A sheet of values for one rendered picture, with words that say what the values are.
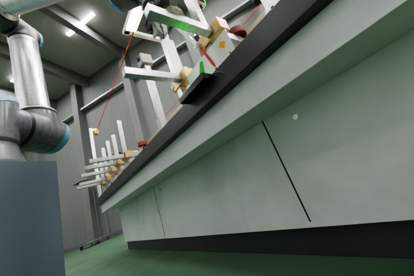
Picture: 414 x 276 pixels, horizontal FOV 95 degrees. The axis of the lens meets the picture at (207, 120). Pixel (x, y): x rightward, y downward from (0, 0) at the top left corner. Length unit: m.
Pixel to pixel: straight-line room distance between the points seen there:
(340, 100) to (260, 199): 0.51
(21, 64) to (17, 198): 0.66
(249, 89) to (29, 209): 0.72
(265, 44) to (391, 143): 0.42
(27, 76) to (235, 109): 0.93
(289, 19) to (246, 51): 0.13
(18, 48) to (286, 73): 1.19
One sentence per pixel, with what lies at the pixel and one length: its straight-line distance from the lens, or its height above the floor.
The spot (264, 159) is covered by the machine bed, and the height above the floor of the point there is 0.37.
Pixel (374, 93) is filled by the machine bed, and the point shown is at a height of 0.42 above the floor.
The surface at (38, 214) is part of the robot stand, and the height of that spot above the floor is 0.44.
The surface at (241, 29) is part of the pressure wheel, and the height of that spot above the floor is 0.87.
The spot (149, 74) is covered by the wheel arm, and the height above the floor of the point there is 0.82.
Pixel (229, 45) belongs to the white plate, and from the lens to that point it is 0.67.
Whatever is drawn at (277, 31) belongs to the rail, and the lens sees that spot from 0.56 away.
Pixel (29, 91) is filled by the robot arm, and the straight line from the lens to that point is 1.13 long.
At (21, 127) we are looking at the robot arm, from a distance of 0.93.
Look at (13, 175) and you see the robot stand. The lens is 0.78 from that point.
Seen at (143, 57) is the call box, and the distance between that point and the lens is 1.28.
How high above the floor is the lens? 0.34
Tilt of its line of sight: 19 degrees up
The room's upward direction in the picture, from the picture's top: 20 degrees counter-clockwise
